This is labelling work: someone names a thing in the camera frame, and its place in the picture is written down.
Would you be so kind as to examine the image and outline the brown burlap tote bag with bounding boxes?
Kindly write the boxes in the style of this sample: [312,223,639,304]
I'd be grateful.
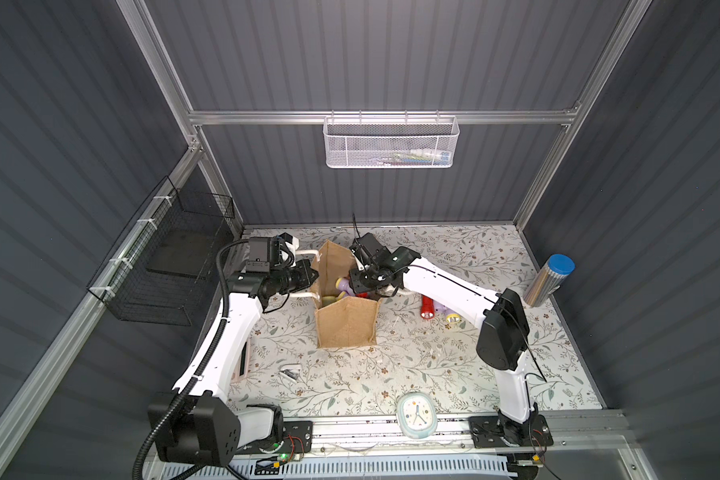
[307,240,381,349]

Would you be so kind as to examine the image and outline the purple flashlight row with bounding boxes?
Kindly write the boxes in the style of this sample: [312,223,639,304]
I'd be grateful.
[434,302,449,314]

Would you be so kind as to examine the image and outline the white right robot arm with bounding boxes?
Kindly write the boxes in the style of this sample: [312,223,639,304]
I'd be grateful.
[349,233,538,428]

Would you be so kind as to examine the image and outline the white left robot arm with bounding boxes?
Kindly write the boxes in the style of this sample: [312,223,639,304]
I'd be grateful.
[131,233,319,479]

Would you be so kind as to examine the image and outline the floral table mat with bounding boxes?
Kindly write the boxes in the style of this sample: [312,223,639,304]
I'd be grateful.
[191,224,604,420]

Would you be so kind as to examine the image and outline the markers in white basket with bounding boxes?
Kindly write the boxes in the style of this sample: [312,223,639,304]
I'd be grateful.
[377,148,452,168]

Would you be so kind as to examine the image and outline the mint green alarm clock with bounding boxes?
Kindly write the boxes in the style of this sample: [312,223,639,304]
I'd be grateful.
[396,392,438,439]

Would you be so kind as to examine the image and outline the steel bottle blue cap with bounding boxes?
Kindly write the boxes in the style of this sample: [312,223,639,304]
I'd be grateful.
[523,254,576,307]

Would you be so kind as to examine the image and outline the white vented strip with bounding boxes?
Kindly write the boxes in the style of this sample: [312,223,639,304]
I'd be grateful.
[193,454,518,479]

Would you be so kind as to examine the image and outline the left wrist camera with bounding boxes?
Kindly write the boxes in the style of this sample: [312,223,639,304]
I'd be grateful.
[277,232,300,256]

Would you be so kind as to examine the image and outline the white wire mesh basket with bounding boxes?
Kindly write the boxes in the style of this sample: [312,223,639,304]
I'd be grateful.
[322,113,460,169]

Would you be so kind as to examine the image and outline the black wire basket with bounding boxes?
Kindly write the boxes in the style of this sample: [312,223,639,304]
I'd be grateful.
[88,178,237,327]

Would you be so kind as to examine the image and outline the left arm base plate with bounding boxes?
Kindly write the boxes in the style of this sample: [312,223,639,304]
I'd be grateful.
[235,420,314,455]

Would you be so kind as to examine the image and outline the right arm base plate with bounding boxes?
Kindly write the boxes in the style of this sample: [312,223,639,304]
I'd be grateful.
[468,411,554,449]

